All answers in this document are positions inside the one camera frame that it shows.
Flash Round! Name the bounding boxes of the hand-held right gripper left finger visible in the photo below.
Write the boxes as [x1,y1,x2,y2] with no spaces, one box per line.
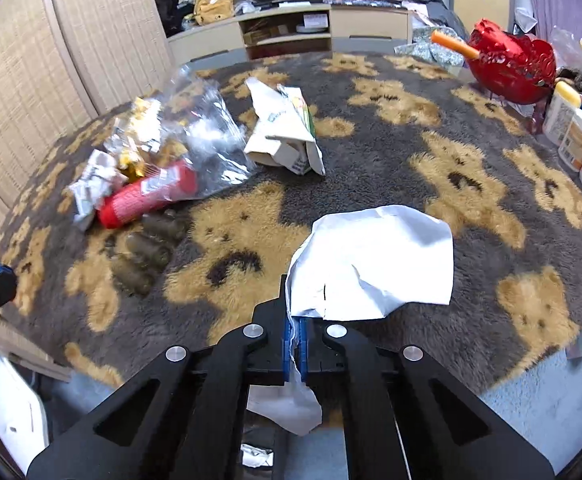
[26,274,299,480]

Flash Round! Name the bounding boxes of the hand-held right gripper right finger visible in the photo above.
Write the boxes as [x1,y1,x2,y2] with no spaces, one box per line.
[300,316,557,480]

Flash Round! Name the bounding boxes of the grey metal trash bin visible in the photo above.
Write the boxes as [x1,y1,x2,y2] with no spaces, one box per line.
[241,400,352,480]

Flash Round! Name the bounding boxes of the white paper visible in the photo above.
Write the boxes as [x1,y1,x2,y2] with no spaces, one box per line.
[243,204,455,436]

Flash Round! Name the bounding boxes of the red snack packet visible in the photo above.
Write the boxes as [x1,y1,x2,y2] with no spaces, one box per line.
[97,160,200,231]

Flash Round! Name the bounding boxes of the white carton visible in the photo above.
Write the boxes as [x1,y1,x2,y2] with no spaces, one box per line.
[243,77,327,177]

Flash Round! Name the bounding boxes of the clear plastic bag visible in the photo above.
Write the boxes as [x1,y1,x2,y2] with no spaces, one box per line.
[160,66,258,202]

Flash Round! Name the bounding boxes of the wooden board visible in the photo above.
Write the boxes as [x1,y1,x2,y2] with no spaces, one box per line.
[0,310,73,384]

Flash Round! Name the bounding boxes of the silver foil scrap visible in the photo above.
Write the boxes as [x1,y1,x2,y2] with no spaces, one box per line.
[239,442,277,469]

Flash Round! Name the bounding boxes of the crumpled silver wrapper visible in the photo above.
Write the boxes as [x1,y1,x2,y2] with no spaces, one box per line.
[68,151,128,232]

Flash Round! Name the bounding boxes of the white plastic appliance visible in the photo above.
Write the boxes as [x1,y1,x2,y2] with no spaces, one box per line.
[0,349,50,467]

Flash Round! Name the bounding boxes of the olive lumpy object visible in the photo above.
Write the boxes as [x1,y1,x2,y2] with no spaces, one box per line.
[112,209,188,297]

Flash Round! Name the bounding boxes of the woven panel door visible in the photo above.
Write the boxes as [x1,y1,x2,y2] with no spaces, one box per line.
[0,0,178,266]

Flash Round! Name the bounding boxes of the yellow silver snack wrappers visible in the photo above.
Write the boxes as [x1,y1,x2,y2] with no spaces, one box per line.
[103,97,166,181]

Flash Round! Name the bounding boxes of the bear print fleece blanket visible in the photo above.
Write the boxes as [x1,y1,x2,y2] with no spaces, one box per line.
[0,50,582,397]

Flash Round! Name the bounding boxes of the pale blue fluffy rug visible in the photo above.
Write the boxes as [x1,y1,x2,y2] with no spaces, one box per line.
[35,350,582,480]

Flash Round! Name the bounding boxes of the beige television stand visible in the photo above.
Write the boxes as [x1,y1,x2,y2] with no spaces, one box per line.
[167,2,415,69]

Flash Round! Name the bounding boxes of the silver patterned bag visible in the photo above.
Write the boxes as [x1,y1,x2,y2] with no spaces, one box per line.
[394,27,467,69]

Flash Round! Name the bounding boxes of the orange stick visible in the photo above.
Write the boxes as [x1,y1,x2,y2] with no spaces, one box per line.
[430,30,482,60]

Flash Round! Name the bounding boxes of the white bottle orange label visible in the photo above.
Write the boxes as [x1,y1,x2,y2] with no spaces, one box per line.
[558,108,582,172]

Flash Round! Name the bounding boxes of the white bottle yellow cap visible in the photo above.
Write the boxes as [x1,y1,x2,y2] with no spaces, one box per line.
[542,81,582,147]

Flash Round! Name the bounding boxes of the yellow bag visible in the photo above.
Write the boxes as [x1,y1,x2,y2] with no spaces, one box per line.
[193,0,235,26]

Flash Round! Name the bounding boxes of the red plastic basket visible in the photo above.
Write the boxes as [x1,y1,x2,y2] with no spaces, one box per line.
[468,18,558,106]

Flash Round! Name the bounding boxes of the grey clothing pile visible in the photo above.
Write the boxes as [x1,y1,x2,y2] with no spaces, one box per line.
[403,0,468,37]

